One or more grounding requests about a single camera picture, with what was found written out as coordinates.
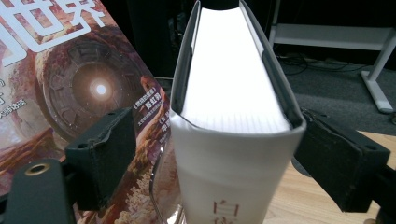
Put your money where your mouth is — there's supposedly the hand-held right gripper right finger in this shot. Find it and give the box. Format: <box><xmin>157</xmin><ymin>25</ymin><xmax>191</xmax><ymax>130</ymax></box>
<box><xmin>293</xmin><ymin>107</ymin><xmax>391</xmax><ymax>214</ymax></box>

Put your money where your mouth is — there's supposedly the tangle of floor cables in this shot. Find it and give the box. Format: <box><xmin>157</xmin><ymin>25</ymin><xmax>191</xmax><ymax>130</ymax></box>
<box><xmin>276</xmin><ymin>50</ymin><xmax>377</xmax><ymax>77</ymax></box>

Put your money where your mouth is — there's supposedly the clear acrylic book rack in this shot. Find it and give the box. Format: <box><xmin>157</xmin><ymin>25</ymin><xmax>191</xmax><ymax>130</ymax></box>
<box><xmin>148</xmin><ymin>136</ymin><xmax>188</xmax><ymax>224</ymax></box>

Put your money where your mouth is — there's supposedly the purple magazine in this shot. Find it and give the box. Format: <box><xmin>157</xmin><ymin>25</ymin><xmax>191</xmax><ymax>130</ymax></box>
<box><xmin>0</xmin><ymin>0</ymin><xmax>177</xmax><ymax>224</ymax></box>

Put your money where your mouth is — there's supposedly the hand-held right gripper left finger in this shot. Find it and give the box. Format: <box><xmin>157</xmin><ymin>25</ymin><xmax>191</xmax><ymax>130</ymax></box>
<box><xmin>64</xmin><ymin>106</ymin><xmax>137</xmax><ymax>212</ymax></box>

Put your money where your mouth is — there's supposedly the white desk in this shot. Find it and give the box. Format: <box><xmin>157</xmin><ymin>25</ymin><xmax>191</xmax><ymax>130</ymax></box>
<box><xmin>269</xmin><ymin>0</ymin><xmax>396</xmax><ymax>115</ymax></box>

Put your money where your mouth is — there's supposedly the white and red book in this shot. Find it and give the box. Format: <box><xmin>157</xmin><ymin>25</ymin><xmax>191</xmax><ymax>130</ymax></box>
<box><xmin>169</xmin><ymin>0</ymin><xmax>307</xmax><ymax>224</ymax></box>

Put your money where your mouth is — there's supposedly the grey table grommet hole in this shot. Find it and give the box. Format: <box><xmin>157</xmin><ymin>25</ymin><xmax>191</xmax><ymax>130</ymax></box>
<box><xmin>290</xmin><ymin>157</ymin><xmax>313</xmax><ymax>179</ymax></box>

